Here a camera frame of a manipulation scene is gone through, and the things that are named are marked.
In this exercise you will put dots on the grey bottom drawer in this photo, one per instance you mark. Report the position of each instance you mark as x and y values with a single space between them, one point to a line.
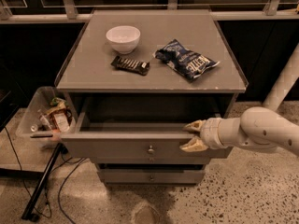
134 176

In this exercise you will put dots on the green snack packet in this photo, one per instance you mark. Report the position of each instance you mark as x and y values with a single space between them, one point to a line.
56 100

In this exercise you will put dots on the grey top drawer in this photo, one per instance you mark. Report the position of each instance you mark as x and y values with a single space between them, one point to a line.
139 126

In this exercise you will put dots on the brown labelled snack package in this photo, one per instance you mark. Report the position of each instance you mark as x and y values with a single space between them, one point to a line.
59 117

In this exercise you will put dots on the black snack bar wrapper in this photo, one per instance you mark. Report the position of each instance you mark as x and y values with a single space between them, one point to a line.
131 65

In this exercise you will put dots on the white ceramic bowl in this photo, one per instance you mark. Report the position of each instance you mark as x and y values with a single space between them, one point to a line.
123 39

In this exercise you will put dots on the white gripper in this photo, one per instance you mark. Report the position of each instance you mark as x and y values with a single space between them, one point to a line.
209 133

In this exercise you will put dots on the metal window railing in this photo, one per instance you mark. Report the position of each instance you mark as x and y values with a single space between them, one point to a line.
46 11

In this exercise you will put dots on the black metal stand leg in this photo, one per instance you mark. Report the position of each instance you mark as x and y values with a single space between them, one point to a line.
42 181

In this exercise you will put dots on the grey drawer cabinet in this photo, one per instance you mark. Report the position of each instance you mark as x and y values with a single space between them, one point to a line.
88 70

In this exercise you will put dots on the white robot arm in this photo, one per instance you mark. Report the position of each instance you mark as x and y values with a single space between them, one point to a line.
259 129

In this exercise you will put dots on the blue chip bag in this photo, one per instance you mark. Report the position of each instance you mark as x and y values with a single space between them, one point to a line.
188 63

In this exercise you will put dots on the grey drawer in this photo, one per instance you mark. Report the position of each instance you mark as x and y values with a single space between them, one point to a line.
179 160
134 176
139 126

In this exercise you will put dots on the clear plastic bin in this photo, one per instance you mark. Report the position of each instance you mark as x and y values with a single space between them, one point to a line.
36 126

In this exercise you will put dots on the grey middle drawer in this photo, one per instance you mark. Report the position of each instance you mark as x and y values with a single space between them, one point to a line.
179 160

